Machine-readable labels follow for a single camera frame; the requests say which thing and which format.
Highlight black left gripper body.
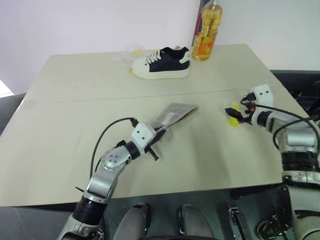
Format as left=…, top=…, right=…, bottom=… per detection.
left=146, top=129, right=166, bottom=152

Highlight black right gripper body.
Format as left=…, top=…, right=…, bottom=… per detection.
left=240, top=105, right=256, bottom=125

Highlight yellow highlighter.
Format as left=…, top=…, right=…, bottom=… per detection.
left=227, top=99, right=242, bottom=129

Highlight grey grid pouch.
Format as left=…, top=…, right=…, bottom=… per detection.
left=149, top=102, right=200, bottom=132

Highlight black and white sneaker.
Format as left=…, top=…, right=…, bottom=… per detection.
left=131, top=46, right=193, bottom=80

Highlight grey rounded shape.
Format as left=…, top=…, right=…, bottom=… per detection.
left=176, top=204, right=216, bottom=240
left=119, top=202, right=152, bottom=240

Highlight clear plastic bag yellow bits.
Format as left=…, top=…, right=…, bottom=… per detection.
left=111, top=42, right=148, bottom=74

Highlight yellow oil bottle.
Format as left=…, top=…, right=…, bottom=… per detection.
left=191, top=0, right=224, bottom=62

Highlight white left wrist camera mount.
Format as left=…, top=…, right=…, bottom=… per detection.
left=130, top=122, right=157, bottom=154

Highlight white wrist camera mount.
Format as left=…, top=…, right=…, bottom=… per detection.
left=130, top=122, right=157, bottom=154
left=250, top=84, right=274, bottom=109

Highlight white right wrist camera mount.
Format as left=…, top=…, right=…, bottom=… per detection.
left=250, top=84, right=274, bottom=109

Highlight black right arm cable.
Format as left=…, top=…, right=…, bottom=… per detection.
left=239, top=92, right=320, bottom=151

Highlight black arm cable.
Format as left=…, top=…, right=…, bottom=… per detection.
left=90, top=117, right=140, bottom=176
left=239, top=92, right=320, bottom=151

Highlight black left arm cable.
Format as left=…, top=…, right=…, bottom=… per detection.
left=90, top=117, right=140, bottom=176

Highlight black metal bracket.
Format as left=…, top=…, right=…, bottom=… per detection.
left=228, top=206, right=249, bottom=235

